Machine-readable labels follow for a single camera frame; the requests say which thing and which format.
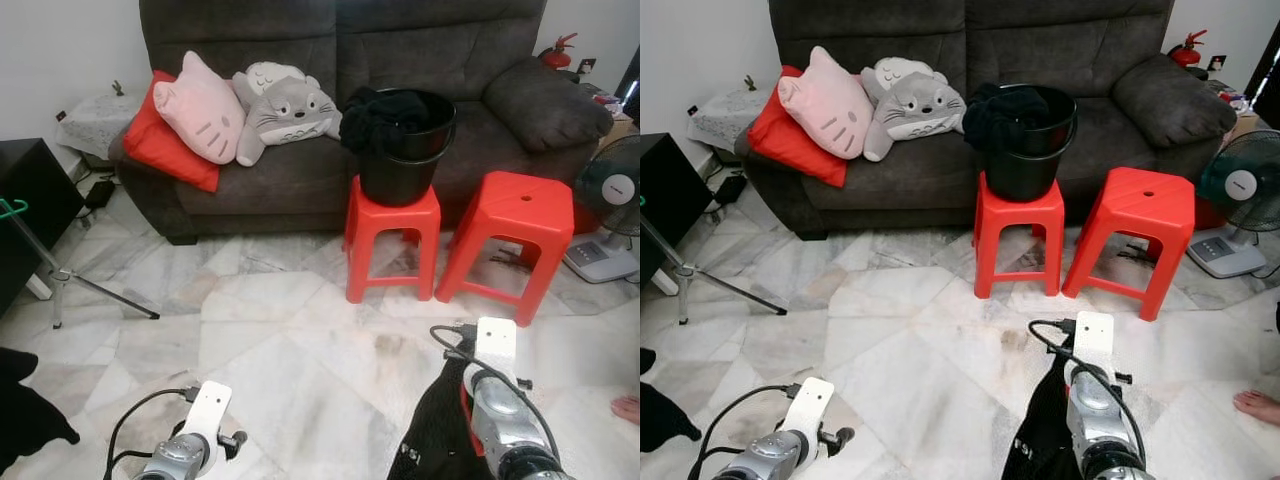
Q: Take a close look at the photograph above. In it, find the black ribbed collar garment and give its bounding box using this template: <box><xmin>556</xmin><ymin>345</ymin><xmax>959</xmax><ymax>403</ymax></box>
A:
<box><xmin>388</xmin><ymin>355</ymin><xmax>481</xmax><ymax>480</ymax></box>
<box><xmin>1012</xmin><ymin>350</ymin><xmax>1081</xmax><ymax>480</ymax></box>

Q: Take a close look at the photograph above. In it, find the black printed T-shirt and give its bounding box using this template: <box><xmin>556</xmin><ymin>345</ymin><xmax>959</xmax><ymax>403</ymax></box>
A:
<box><xmin>640</xmin><ymin>347</ymin><xmax>703</xmax><ymax>454</ymax></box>
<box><xmin>0</xmin><ymin>347</ymin><xmax>81</xmax><ymax>476</ymax></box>

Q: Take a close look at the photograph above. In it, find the silver metal clothes rack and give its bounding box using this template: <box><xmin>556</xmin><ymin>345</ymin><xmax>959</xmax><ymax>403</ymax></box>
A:
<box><xmin>640</xmin><ymin>215</ymin><xmax>788</xmax><ymax>326</ymax></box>
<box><xmin>0</xmin><ymin>210</ymin><xmax>162</xmax><ymax>331</ymax></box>

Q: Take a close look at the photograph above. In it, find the red plastic stool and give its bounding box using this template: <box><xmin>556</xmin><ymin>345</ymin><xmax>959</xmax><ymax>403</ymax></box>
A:
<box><xmin>1062</xmin><ymin>166</ymin><xmax>1196</xmax><ymax>323</ymax></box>
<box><xmin>344</xmin><ymin>175</ymin><xmax>442</xmax><ymax>304</ymax></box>
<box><xmin>973</xmin><ymin>172</ymin><xmax>1067</xmax><ymax>299</ymax></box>
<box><xmin>435</xmin><ymin>170</ymin><xmax>576</xmax><ymax>328</ymax></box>

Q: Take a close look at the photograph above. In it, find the black television console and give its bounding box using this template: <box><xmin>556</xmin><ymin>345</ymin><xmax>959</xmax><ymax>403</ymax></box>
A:
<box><xmin>640</xmin><ymin>133</ymin><xmax>711</xmax><ymax>286</ymax></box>
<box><xmin>0</xmin><ymin>138</ymin><xmax>86</xmax><ymax>316</ymax></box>

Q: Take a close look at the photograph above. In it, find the red cushion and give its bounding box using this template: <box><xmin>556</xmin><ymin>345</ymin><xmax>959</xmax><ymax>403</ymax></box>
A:
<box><xmin>123</xmin><ymin>70</ymin><xmax>223</xmax><ymax>193</ymax></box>
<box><xmin>747</xmin><ymin>65</ymin><xmax>849</xmax><ymax>188</ymax></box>

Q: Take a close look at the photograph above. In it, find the black plastic bucket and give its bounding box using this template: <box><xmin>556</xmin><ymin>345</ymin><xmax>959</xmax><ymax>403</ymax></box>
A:
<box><xmin>355</xmin><ymin>88</ymin><xmax>458</xmax><ymax>208</ymax></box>
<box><xmin>980</xmin><ymin>84</ymin><xmax>1079</xmax><ymax>203</ymax></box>

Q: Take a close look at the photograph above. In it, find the pink cat face cushion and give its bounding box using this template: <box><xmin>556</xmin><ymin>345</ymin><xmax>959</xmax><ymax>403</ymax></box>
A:
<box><xmin>153</xmin><ymin>50</ymin><xmax>247</xmax><ymax>166</ymax></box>
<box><xmin>777</xmin><ymin>45</ymin><xmax>874</xmax><ymax>161</ymax></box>

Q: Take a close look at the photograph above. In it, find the green bladed floor fan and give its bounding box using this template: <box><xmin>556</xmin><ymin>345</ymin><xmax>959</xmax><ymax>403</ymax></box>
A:
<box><xmin>1187</xmin><ymin>130</ymin><xmax>1280</xmax><ymax>279</ymax></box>
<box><xmin>563</xmin><ymin>133</ymin><xmax>641</xmax><ymax>285</ymax></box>

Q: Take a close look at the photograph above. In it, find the grey wide-eyed Totoro plush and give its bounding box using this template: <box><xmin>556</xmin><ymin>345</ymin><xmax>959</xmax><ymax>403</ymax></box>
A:
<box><xmin>862</xmin><ymin>72</ymin><xmax>968</xmax><ymax>163</ymax></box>
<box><xmin>236</xmin><ymin>78</ymin><xmax>343</xmax><ymax>168</ymax></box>

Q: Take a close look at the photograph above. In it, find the white lace covered side table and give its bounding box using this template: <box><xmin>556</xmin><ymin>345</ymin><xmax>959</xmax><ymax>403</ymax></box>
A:
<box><xmin>686</xmin><ymin>88</ymin><xmax>771</xmax><ymax>153</ymax></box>
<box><xmin>55</xmin><ymin>93</ymin><xmax>141</xmax><ymax>161</ymax></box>

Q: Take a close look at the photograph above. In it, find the black crumpled garment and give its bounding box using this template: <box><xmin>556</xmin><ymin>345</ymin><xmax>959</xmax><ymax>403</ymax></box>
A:
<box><xmin>962</xmin><ymin>83</ymin><xmax>1051</xmax><ymax>153</ymax></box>
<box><xmin>340</xmin><ymin>86</ymin><xmax>433</xmax><ymax>158</ymax></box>

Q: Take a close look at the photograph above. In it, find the grey sleeping Totoro plush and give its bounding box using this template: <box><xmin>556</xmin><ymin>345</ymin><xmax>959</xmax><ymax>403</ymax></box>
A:
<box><xmin>860</xmin><ymin>57</ymin><xmax>936</xmax><ymax>96</ymax></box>
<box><xmin>232</xmin><ymin>62</ymin><xmax>309</xmax><ymax>101</ymax></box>

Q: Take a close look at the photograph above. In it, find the dark grey fabric sofa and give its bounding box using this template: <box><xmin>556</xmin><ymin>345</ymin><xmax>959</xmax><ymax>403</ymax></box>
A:
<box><xmin>737</xmin><ymin>0</ymin><xmax>1239</xmax><ymax>239</ymax></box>
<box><xmin>108</xmin><ymin>0</ymin><xmax>616</xmax><ymax>244</ymax></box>

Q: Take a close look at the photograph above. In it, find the red fire extinguisher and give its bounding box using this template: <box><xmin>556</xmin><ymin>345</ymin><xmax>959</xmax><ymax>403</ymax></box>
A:
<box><xmin>1168</xmin><ymin>30</ymin><xmax>1207</xmax><ymax>69</ymax></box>
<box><xmin>540</xmin><ymin>33</ymin><xmax>579</xmax><ymax>71</ymax></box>

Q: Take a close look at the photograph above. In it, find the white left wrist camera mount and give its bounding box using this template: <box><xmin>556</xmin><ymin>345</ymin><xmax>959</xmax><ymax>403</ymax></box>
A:
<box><xmin>785</xmin><ymin>376</ymin><xmax>835</xmax><ymax>441</ymax></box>
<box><xmin>185</xmin><ymin>380</ymin><xmax>233</xmax><ymax>446</ymax></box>

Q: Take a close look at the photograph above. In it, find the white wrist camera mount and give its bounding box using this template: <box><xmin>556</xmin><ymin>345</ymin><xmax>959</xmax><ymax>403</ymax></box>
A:
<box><xmin>474</xmin><ymin>317</ymin><xmax>519</xmax><ymax>373</ymax></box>
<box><xmin>185</xmin><ymin>380</ymin><xmax>233</xmax><ymax>446</ymax></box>
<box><xmin>785</xmin><ymin>376</ymin><xmax>835</xmax><ymax>441</ymax></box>
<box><xmin>1072</xmin><ymin>312</ymin><xmax>1117</xmax><ymax>371</ymax></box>

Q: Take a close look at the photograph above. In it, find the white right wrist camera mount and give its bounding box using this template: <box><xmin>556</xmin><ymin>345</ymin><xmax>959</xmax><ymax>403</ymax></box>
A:
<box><xmin>1072</xmin><ymin>312</ymin><xmax>1117</xmax><ymax>371</ymax></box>
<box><xmin>474</xmin><ymin>317</ymin><xmax>519</xmax><ymax>373</ymax></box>

